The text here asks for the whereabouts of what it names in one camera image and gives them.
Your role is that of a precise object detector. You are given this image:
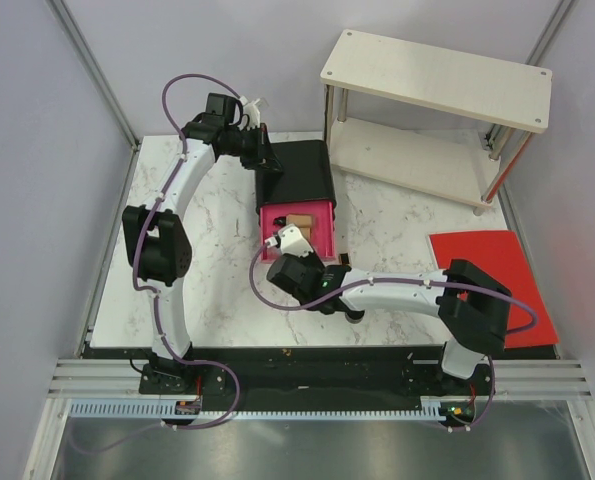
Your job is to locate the beige foundation bottle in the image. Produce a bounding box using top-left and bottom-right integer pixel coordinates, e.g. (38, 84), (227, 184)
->
(299, 227), (313, 241)

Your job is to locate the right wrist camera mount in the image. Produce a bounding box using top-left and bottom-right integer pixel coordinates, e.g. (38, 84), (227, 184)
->
(263, 224), (314, 257)

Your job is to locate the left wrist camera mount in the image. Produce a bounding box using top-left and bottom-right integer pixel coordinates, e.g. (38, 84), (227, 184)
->
(239, 96), (268, 130)

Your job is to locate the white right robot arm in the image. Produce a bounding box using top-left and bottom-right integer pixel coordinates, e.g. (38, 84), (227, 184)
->
(266, 254), (510, 394)

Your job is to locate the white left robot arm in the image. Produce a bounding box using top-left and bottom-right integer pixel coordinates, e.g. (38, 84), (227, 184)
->
(122, 113), (282, 393)

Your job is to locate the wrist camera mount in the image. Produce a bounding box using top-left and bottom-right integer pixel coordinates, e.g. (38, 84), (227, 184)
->
(263, 224), (314, 257)
(239, 96), (268, 130)

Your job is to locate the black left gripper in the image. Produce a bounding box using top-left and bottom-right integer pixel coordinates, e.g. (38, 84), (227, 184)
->
(223, 126), (283, 176)

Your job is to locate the beige foundation tube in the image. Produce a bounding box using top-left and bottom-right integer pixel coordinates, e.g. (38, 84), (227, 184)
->
(286, 214), (314, 228)

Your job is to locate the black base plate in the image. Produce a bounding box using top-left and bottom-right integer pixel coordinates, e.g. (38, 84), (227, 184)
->
(83, 346), (556, 410)

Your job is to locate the black round jar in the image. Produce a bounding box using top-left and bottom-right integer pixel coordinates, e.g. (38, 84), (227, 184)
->
(345, 311), (365, 324)

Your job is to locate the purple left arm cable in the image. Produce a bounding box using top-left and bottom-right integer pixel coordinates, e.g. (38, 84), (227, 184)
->
(66, 73), (251, 454)

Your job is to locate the red board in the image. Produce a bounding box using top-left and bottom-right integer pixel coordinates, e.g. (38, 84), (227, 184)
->
(429, 230), (559, 349)

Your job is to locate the white cable duct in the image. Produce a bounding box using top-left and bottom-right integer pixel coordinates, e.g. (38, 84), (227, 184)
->
(68, 398), (461, 421)

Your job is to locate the pink top drawer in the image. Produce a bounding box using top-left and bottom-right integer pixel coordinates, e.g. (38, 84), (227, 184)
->
(259, 200), (336, 262)

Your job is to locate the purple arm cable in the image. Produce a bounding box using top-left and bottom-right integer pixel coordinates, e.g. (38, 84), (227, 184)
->
(250, 237), (539, 432)
(66, 73), (251, 454)

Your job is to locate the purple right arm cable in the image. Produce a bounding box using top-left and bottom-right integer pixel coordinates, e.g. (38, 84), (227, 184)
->
(250, 237), (539, 432)

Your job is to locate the gold black lipstick case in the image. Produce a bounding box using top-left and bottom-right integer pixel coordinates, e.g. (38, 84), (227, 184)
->
(339, 253), (351, 266)

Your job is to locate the white two-tier shelf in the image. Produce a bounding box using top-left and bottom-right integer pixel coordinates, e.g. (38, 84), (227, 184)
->
(320, 29), (553, 214)

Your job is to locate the black drawer cabinet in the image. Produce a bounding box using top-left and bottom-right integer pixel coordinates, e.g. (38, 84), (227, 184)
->
(255, 140), (337, 212)

